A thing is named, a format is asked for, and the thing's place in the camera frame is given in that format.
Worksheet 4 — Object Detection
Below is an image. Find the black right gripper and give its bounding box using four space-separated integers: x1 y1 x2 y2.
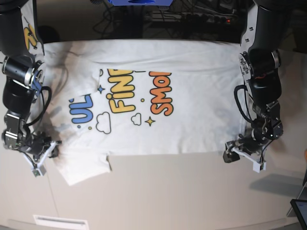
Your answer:
20 134 59 158

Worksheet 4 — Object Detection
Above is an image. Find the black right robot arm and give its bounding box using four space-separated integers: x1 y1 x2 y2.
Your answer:
0 0 60 162

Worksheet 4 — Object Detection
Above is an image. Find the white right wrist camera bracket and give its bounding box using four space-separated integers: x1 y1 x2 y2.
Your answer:
22 140 62 177

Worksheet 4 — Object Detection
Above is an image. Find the white paper label strip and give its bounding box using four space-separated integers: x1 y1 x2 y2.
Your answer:
33 215 89 230

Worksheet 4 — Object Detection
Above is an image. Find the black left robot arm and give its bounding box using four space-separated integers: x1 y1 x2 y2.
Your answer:
223 0 295 168

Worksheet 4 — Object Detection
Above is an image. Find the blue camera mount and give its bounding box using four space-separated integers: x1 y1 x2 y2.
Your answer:
108 0 173 6

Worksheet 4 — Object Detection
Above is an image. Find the laptop with dark screen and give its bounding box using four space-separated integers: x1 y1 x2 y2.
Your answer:
286 165 307 230

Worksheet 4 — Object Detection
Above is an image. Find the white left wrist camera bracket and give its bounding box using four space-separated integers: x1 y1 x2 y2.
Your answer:
232 141 267 173

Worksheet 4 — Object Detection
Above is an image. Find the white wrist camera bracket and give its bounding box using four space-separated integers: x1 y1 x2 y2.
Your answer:
232 141 267 173
22 140 62 177

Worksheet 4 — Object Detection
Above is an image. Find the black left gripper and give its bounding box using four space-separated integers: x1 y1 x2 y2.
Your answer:
223 133 269 163

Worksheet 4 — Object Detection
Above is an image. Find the white printed T-shirt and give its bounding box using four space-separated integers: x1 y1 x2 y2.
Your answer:
43 40 246 185

